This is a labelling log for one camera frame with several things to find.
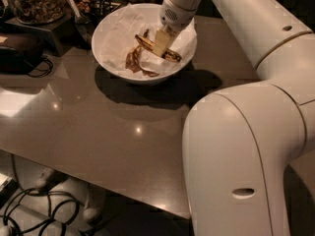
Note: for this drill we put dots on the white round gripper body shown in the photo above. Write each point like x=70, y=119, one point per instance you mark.
x=174, y=17

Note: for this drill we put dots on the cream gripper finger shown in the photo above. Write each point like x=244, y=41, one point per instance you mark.
x=163, y=40

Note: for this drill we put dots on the brown banana peel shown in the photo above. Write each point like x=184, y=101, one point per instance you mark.
x=132, y=61

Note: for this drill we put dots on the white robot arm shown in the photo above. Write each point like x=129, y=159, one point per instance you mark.
x=238, y=141

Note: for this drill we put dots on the white ceramic bowl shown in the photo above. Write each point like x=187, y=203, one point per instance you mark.
x=111, y=63

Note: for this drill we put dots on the white paper napkin liner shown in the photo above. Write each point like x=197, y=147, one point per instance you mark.
x=118, y=33

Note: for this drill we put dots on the metal scoop with tag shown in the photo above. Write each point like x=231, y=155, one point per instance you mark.
x=83, y=24

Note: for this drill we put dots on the dark metal stand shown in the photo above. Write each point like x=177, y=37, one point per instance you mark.
x=58, y=37

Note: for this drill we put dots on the glass jar of nuts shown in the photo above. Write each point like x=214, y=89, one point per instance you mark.
x=38, y=12

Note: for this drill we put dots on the white table leg foot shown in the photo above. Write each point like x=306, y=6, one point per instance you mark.
x=95, y=199

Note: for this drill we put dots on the black wire basket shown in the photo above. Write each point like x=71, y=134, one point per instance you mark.
x=101, y=8

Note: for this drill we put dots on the black device with cable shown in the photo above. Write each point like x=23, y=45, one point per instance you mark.
x=22, y=54

